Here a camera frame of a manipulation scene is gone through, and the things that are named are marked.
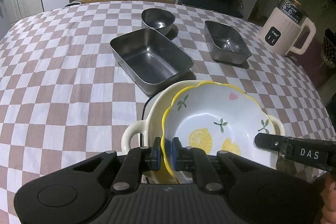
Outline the cream two-handled ceramic bowl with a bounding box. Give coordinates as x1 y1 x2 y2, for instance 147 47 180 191
121 80 286 184

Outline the lemon pattern ceramic bowl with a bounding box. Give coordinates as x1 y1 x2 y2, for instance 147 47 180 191
161 81 279 177

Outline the white square plate black rim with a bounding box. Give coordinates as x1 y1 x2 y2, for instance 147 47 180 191
141 93 161 120

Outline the large square steel tray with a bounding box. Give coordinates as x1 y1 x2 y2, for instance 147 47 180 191
110 28 194 96

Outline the small square steel tray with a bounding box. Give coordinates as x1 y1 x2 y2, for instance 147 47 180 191
203 20 252 65

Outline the rounded steel bowl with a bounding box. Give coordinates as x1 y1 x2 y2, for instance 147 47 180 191
141 8 175 35

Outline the person right hand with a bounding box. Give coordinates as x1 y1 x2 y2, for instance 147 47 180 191
320 174 336 224

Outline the checkered tablecloth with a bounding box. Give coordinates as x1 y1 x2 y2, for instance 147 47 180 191
1 2 335 213

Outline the basket with net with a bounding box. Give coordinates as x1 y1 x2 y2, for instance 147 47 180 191
321 28 336 68

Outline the cream electric kettle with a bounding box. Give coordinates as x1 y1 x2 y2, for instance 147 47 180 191
257 0 316 56

